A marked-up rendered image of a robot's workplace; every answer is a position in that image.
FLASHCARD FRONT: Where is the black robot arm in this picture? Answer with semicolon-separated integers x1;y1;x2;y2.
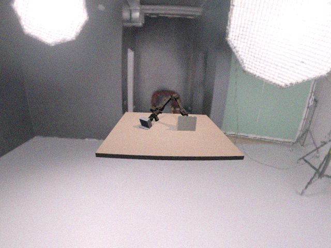
150;94;189;121

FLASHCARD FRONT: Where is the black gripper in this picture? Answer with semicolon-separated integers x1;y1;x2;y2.
149;111;158;121

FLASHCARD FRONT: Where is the grey square panel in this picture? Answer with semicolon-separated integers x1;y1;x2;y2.
139;116;152;130

